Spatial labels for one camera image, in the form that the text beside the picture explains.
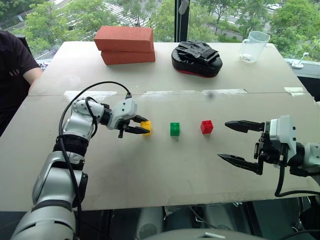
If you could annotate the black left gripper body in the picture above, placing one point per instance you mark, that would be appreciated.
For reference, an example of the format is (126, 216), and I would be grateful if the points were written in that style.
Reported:
(125, 124)

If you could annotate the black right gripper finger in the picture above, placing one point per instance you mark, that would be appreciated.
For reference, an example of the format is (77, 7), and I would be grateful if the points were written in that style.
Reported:
(246, 163)
(246, 126)

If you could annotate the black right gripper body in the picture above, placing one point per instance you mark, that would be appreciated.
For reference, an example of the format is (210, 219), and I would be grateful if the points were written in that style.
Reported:
(270, 151)

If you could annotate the yellow toy brick cube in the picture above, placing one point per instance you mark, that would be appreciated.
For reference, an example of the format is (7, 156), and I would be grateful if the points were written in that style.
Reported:
(147, 128)

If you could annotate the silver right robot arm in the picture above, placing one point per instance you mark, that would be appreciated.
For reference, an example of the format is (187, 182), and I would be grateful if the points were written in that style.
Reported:
(312, 156)

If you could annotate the person's bare forearm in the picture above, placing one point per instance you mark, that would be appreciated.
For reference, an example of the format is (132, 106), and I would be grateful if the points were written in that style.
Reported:
(33, 75)

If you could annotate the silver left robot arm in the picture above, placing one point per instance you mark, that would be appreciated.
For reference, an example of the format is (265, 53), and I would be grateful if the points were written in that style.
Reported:
(57, 180)

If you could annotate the green toy brick cube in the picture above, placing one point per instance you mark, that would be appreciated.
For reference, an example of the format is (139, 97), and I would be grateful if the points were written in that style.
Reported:
(175, 129)

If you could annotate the red toy brick cube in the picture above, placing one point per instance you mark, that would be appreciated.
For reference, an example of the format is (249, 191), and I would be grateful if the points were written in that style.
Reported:
(207, 127)

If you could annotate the grey rounded robot leg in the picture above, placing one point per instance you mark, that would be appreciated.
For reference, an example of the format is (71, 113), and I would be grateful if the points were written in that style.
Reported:
(150, 222)
(220, 216)

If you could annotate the clear tape strip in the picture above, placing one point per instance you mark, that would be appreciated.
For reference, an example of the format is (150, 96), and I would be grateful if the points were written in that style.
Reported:
(296, 90)

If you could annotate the red clay brick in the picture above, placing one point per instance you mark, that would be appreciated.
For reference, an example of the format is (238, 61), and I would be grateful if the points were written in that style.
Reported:
(127, 58)
(123, 37)

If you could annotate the clear plastic measuring cup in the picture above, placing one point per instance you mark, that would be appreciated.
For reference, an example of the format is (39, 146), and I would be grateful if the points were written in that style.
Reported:
(252, 47)

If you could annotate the black boxing focus pad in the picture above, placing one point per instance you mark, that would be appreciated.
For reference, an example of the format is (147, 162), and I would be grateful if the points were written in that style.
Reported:
(197, 63)

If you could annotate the small white desk device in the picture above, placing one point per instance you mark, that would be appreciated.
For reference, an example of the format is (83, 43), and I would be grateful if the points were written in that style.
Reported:
(297, 65)

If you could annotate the grey robot torso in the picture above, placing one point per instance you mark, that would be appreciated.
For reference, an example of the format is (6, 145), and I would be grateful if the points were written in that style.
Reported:
(200, 235)

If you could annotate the person in black shirt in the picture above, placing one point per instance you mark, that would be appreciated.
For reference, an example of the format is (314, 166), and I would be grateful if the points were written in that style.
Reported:
(12, 75)

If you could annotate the black chair back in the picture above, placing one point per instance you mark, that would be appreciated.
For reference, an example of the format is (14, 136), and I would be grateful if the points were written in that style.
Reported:
(25, 43)

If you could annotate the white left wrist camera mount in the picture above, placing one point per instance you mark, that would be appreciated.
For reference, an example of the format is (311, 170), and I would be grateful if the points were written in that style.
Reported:
(123, 110)

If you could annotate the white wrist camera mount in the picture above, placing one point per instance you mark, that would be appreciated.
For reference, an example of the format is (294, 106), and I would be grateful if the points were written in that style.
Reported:
(283, 130)
(123, 110)

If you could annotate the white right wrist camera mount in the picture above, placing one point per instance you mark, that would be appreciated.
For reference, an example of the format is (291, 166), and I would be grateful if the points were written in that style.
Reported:
(283, 130)

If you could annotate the black window frame post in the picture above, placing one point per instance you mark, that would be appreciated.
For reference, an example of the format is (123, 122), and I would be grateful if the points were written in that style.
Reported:
(176, 22)

